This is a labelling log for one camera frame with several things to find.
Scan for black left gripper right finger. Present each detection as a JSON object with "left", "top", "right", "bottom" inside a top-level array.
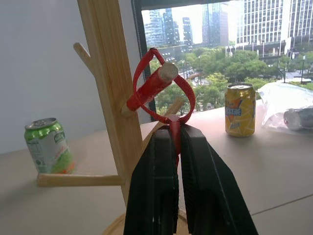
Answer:
[{"left": 180, "top": 125, "right": 259, "bottom": 235}]

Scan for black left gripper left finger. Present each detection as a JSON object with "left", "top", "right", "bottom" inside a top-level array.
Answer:
[{"left": 123, "top": 129, "right": 179, "bottom": 235}]

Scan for red keychain strap loop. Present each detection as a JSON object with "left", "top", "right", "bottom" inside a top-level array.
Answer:
[{"left": 126, "top": 48, "right": 196, "bottom": 172}]

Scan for wooden tree stand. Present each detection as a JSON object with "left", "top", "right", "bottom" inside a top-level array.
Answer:
[{"left": 37, "top": 0, "right": 189, "bottom": 235}]

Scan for yellow soda can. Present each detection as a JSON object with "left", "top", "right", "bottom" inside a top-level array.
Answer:
[{"left": 224, "top": 83, "right": 256, "bottom": 138}]

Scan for green soda can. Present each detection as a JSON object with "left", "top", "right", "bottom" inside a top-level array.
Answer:
[{"left": 24, "top": 117, "right": 75, "bottom": 174}]

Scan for clear plastic bag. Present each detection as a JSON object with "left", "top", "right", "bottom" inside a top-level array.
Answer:
[{"left": 257, "top": 82, "right": 313, "bottom": 134}]

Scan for silver can in bag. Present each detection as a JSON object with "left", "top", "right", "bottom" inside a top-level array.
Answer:
[{"left": 283, "top": 107, "right": 313, "bottom": 131}]

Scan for black window frame post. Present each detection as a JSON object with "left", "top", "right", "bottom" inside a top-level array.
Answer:
[{"left": 131, "top": 0, "right": 157, "bottom": 123}]

